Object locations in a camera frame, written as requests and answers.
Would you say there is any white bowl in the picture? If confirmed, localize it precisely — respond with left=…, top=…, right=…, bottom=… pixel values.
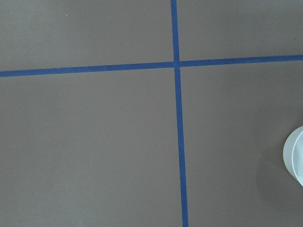
left=283, top=126, right=303, bottom=185

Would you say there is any vertical blue tape strip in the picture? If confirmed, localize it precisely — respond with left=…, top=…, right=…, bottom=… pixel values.
left=170, top=0, right=189, bottom=227

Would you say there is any horizontal blue tape strip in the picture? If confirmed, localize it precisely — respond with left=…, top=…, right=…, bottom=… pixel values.
left=0, top=55, right=303, bottom=78

